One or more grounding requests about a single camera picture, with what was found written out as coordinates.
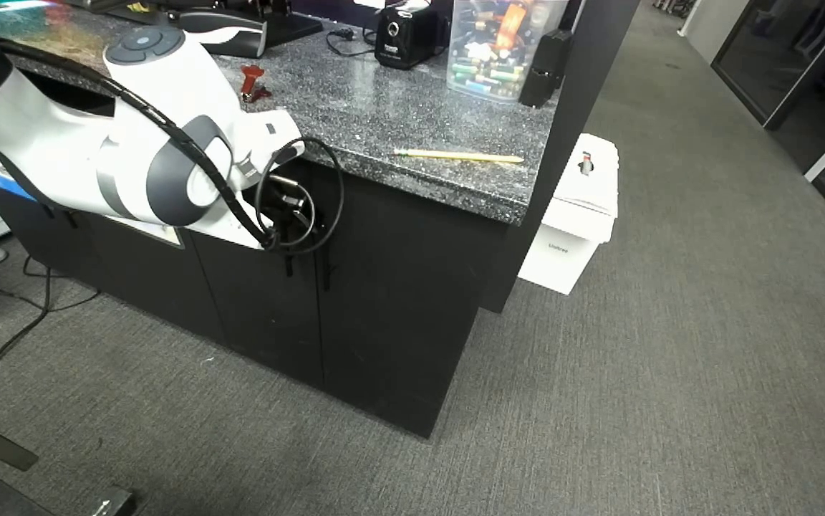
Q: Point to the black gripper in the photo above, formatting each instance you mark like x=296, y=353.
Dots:
x=287, y=202

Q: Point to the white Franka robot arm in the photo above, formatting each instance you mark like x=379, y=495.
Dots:
x=51, y=145

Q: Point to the black cabinet door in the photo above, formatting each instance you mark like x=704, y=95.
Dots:
x=393, y=304

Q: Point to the dark glass door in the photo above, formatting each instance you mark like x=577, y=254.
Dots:
x=803, y=76

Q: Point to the small red object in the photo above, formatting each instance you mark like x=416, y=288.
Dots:
x=254, y=83

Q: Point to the wooden pencil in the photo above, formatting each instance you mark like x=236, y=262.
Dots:
x=460, y=155

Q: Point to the black pencil sharpener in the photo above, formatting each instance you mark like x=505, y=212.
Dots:
x=408, y=33

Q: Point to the white box bin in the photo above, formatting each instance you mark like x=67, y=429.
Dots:
x=575, y=217

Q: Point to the black upright device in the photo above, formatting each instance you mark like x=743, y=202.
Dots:
x=545, y=66

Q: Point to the black stand base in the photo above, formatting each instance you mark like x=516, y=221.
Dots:
x=12, y=476

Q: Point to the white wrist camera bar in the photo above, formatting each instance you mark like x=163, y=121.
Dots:
x=273, y=131

